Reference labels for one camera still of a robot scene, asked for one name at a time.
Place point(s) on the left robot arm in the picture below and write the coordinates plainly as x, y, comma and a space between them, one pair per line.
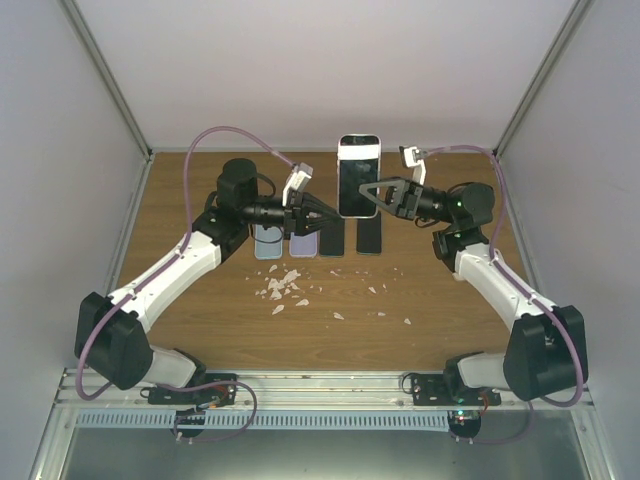
112, 330

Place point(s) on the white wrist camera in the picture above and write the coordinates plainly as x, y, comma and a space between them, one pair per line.
414, 158
297, 180

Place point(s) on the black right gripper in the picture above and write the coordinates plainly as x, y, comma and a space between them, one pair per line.
405, 197

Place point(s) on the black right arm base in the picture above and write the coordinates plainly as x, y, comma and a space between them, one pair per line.
432, 389

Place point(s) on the lavender phone case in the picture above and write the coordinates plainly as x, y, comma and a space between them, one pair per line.
303, 246

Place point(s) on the aluminium front rail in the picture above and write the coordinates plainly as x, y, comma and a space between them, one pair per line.
277, 390

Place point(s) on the phone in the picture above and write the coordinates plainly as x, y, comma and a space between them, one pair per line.
369, 236

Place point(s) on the light blue phone case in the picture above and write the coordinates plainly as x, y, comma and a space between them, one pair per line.
268, 242

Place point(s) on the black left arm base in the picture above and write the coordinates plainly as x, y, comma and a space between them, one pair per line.
214, 389

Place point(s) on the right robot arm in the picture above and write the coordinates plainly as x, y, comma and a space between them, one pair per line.
546, 352

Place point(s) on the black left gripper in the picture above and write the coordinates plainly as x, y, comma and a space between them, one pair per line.
296, 214

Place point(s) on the dark green smartphone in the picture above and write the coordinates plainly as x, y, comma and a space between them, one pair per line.
332, 239

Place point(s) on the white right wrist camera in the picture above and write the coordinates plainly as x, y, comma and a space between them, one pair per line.
414, 158

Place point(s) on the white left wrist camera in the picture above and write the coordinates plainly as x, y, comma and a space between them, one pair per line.
297, 180

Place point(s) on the blue magsafe phone case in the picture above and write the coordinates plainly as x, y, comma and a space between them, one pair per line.
358, 163

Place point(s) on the white slotted cable duct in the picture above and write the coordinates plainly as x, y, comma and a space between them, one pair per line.
268, 420

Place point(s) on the white debris pile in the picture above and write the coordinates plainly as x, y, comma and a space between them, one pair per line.
284, 288

